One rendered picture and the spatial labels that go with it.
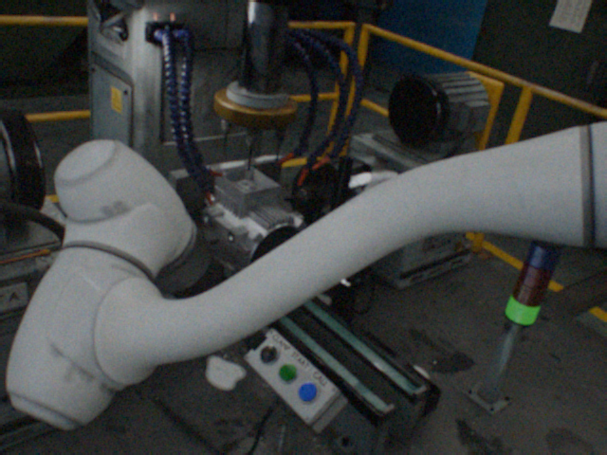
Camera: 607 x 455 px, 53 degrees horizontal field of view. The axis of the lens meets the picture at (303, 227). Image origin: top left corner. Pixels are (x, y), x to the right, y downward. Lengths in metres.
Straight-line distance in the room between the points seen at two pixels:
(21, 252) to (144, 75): 0.52
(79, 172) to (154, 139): 0.81
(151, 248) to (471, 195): 0.34
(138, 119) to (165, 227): 0.77
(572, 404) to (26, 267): 1.20
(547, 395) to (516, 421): 0.14
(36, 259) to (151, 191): 0.43
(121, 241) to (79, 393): 0.15
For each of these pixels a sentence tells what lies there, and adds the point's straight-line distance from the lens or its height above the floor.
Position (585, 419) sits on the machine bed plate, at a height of 0.80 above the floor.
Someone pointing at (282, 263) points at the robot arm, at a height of 1.44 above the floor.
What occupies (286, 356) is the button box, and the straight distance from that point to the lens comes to 1.01.
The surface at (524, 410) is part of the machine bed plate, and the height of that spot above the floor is 0.80.
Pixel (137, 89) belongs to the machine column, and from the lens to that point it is 1.42.
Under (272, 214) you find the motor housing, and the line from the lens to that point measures 1.34.
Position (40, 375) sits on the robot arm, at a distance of 0.61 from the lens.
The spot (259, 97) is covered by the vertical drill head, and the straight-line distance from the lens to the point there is 1.28.
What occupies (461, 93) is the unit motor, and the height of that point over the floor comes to 1.33.
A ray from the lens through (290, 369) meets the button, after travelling 0.99.
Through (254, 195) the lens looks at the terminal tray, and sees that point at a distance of 1.36.
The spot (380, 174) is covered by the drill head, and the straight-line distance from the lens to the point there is 1.55.
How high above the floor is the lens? 1.73
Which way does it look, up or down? 28 degrees down
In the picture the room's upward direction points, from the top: 10 degrees clockwise
